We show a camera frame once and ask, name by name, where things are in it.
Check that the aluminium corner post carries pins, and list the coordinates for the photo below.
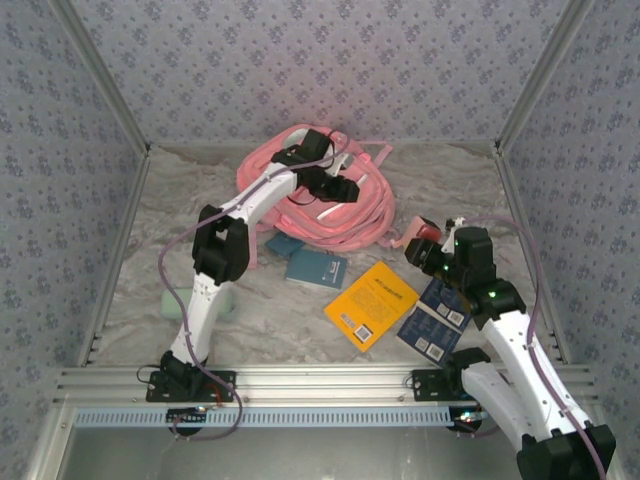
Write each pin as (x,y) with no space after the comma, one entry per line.
(541,75)
(104,75)

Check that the aluminium side rail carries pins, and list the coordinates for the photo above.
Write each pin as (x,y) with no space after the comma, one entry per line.
(514,200)
(131,200)

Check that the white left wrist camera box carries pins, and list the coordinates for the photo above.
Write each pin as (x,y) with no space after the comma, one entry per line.
(342,160)

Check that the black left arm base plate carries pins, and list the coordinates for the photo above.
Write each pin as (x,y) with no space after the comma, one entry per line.
(225,381)

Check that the pink backpack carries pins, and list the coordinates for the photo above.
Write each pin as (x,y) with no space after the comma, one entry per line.
(360,210)

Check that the aluminium cross rail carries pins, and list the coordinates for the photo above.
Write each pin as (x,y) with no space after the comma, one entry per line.
(320,385)

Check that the mint green pencil case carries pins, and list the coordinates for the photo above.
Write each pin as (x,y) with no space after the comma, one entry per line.
(172,302)

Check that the navy blue book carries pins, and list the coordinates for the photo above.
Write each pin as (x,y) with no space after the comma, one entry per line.
(445,305)
(430,340)

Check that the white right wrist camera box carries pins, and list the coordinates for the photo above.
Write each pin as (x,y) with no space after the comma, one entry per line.
(452,230)

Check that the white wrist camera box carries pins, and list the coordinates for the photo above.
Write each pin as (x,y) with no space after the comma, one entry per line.
(342,160)
(452,230)

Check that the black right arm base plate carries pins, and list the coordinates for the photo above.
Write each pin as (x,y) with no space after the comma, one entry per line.
(425,387)

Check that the small black circuit board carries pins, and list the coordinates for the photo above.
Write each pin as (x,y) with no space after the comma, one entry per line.
(467,419)
(187,416)

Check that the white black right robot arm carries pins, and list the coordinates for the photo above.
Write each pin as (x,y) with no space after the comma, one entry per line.
(515,350)

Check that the yellow book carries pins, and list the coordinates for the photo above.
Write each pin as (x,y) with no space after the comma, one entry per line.
(372,305)

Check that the small pink box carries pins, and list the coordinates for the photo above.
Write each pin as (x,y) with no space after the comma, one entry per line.
(417,227)

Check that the teal notebook white print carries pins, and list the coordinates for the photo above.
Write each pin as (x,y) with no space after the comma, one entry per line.
(317,270)

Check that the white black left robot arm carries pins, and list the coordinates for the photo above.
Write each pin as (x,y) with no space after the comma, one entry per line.
(210,300)

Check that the grey metal tray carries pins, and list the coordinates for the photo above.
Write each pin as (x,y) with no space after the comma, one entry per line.
(320,455)

